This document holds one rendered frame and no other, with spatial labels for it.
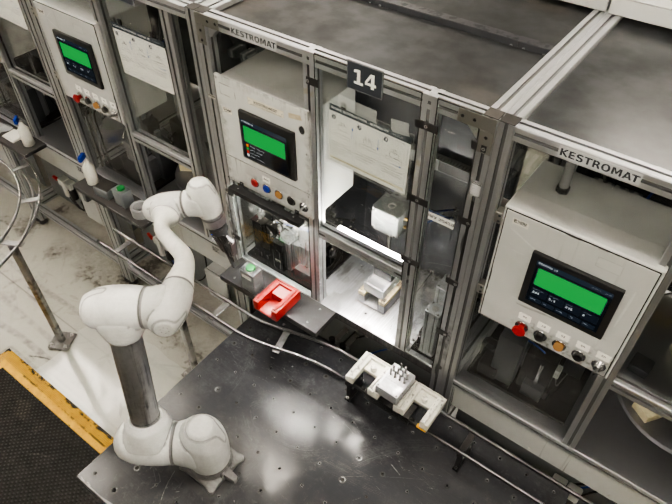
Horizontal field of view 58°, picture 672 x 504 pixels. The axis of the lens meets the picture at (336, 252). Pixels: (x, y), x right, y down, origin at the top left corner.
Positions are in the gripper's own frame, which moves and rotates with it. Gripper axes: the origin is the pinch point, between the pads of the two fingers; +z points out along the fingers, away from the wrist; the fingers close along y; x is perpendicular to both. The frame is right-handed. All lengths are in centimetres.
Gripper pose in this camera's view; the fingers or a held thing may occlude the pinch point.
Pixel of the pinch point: (233, 259)
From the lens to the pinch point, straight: 252.2
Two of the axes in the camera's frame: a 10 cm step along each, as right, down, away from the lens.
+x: -6.1, 6.4, -4.7
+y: -7.6, -3.2, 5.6
